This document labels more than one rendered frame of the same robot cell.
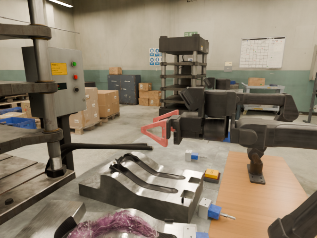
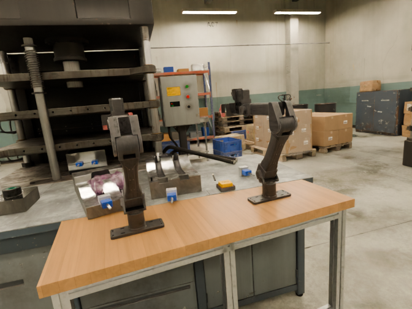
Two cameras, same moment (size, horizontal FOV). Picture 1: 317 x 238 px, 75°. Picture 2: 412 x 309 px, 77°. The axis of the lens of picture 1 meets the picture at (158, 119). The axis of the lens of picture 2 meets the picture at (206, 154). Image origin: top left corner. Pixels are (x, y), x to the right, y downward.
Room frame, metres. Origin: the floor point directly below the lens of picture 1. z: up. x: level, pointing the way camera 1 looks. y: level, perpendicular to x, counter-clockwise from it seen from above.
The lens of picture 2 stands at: (0.10, -1.25, 1.27)
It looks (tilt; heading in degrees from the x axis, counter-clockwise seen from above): 12 degrees down; 52
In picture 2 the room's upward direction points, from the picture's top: 5 degrees counter-clockwise
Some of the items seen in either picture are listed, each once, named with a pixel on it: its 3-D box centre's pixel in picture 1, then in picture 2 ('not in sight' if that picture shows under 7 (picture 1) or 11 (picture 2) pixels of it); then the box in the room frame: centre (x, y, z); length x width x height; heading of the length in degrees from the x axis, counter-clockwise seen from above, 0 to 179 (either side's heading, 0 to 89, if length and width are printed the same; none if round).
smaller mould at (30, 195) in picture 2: not in sight; (16, 200); (0.09, 0.37, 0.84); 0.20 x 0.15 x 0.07; 67
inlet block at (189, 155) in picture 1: (196, 156); (247, 172); (1.18, -0.23, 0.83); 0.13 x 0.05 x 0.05; 74
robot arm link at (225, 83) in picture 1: (227, 90); (244, 101); (1.06, -0.35, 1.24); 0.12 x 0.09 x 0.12; 72
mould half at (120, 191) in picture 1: (142, 179); (169, 170); (0.84, 0.07, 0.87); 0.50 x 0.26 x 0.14; 67
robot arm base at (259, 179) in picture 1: (255, 167); (269, 189); (1.01, -0.52, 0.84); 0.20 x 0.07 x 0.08; 162
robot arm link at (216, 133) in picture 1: (213, 127); not in sight; (0.50, -0.14, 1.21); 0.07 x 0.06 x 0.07; 72
